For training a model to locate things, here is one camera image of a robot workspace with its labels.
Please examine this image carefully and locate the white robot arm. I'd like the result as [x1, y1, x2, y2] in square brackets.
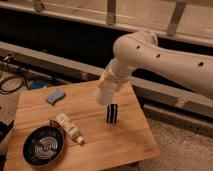
[94, 30, 213, 106]

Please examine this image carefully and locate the blue box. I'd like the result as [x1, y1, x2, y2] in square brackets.
[29, 80, 46, 90]

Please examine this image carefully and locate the white tube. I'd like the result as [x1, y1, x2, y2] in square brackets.
[56, 113, 84, 145]

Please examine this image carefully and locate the black cable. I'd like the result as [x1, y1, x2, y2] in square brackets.
[0, 75, 26, 95]

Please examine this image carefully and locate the wooden board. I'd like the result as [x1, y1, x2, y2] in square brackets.
[3, 81, 160, 171]

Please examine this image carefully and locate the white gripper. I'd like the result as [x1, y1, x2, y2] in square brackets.
[94, 79, 119, 124]

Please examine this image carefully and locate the black ceramic cup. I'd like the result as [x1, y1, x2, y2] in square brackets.
[23, 126, 64, 167]

